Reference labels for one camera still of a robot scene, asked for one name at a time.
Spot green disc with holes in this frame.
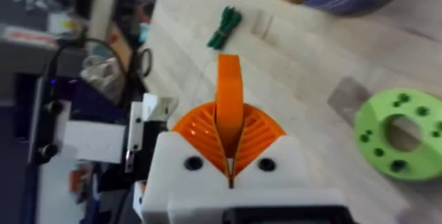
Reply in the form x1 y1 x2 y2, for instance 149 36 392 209
353 88 442 182

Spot white box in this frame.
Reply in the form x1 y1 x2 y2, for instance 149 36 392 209
63 120 127 165

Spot black cable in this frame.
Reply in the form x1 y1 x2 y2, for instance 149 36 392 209
44 36 139 90

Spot crumpled white plastic bag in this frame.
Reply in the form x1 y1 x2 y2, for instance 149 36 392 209
79 55 126 104

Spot grey box with red label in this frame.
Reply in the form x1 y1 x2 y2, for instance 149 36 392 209
0 23 87 80

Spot green bean bundle toy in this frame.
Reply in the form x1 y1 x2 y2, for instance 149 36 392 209
206 6 243 50

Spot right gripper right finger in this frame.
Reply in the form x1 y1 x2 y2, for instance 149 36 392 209
231 102 341 196

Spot black bracket with knobs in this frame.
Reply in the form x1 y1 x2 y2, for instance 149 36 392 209
28 75 72 165

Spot clear plastic sheet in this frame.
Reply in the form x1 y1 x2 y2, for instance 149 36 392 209
326 76 372 127

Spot black-handled scissors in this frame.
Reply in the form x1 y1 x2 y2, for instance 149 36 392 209
129 46 154 80

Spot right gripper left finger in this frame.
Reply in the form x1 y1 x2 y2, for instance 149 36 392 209
140 101 232 218

